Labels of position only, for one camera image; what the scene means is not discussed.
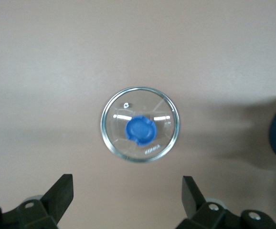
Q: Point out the glass lid with blue knob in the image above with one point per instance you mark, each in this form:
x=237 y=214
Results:
x=140 y=130

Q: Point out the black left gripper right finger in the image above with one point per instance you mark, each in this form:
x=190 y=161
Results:
x=193 y=198

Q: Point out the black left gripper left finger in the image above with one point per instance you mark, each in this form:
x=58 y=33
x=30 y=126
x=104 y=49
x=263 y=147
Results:
x=56 y=198

